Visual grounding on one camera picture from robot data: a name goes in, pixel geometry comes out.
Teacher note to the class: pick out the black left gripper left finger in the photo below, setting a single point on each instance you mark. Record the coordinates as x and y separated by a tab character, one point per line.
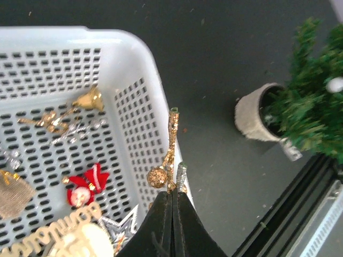
154	235

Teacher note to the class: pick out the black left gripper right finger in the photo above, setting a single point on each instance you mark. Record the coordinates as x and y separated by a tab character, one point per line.
190	238

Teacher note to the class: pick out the gold glitter ball sprig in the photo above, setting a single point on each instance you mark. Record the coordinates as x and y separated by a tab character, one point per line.
163	175

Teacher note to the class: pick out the clear battery box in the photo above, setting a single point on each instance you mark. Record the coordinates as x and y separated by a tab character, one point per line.
289	150

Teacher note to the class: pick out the white tree pot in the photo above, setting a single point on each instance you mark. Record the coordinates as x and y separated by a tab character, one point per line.
248	114

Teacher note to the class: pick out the small green christmas tree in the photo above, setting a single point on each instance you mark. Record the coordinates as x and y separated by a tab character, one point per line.
306	112

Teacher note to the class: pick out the silver bead sprig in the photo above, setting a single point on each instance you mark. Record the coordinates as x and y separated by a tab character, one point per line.
181	176

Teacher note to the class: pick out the white ball string lights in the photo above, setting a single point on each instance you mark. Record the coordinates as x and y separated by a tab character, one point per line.
335	85

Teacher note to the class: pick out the gold merry christmas sign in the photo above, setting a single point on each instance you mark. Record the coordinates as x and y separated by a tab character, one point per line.
54	232

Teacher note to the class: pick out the silver star ornament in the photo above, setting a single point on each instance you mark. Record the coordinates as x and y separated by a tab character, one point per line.
120	233

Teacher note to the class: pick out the small santa figure ornament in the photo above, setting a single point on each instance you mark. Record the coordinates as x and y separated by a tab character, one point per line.
85	187

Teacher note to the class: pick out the white perforated plastic basket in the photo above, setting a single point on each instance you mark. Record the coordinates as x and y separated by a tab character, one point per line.
44	138

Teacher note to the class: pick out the burlap bow ornament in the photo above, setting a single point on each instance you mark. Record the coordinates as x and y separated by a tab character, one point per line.
15	194

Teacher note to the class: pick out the gold bell ornament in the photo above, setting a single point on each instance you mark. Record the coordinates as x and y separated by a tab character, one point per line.
91	100

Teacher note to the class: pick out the white slotted cable duct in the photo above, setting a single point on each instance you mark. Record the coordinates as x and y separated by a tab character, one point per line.
325	227

